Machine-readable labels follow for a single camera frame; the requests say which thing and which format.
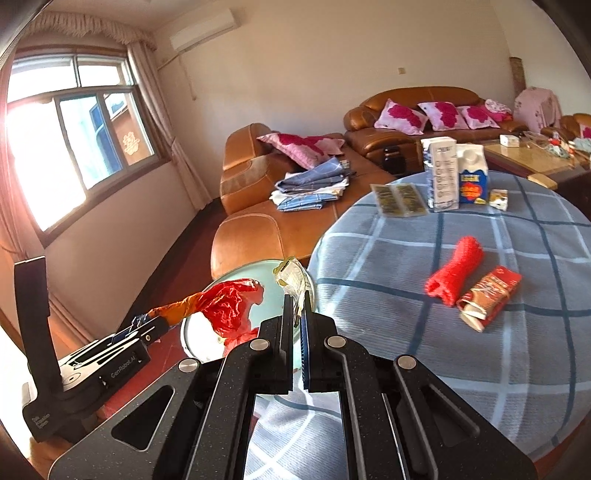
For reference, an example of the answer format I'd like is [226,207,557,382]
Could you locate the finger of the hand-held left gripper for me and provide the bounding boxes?
[111,314,155,342]
[137,318,170,346]

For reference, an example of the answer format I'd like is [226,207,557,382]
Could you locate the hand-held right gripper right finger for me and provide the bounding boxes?
[299,305,539,480]

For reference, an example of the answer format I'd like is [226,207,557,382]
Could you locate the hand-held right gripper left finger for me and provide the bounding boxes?
[46,293,296,480]

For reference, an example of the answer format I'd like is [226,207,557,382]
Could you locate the clear yellowish wrapper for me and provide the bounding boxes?
[274,257,315,324]

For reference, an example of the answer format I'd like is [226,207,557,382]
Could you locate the red plastic bag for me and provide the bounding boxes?
[157,277,266,358]

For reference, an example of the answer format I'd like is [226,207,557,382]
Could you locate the brown leather chaise sofa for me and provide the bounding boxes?
[210,122,398,280]

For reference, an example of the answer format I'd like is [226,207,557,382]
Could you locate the blue plaid tablecloth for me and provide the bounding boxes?
[242,171,591,480]

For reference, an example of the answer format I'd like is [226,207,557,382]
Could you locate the folded blue white bedsheets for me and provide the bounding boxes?
[270,157,351,213]

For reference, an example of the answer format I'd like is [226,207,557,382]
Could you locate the clear yellowish flat packet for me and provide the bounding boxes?
[370,184,402,217]
[392,183,426,217]

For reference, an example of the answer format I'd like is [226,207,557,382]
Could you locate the red knitted cloth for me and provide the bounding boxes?
[425,235,485,306]

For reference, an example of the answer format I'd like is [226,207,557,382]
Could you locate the large pink floral pillow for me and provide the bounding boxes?
[256,131,346,171]

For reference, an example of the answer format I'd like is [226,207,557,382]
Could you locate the window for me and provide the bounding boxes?
[4,53,169,236]

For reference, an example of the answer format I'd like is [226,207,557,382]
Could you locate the red paper packet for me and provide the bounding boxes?
[456,266,523,333]

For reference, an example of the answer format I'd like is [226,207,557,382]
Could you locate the beige curtain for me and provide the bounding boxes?
[127,39,213,213]

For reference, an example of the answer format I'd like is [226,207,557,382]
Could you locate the tall white carton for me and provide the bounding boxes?
[422,137,460,212]

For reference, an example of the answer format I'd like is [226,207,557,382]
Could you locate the blue drink carton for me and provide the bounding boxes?
[457,144,490,205]

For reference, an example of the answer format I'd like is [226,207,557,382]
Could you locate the wooden coffee table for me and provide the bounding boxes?
[482,136,591,190]

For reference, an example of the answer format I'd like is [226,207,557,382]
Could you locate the white air conditioner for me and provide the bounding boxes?
[168,10,237,51]

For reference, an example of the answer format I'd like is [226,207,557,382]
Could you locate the beige curtain valance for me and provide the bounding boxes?
[28,10,160,49]

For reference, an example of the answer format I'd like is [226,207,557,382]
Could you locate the colourful cloth heap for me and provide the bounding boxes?
[542,138,577,158]

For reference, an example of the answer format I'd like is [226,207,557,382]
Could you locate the pink cloth covered chair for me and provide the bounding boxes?
[513,87,564,134]

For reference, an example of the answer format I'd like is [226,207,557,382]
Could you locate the rolled bamboo mat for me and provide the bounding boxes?
[508,56,527,107]

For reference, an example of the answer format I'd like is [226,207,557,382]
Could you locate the brown armchair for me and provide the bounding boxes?
[540,113,591,145]

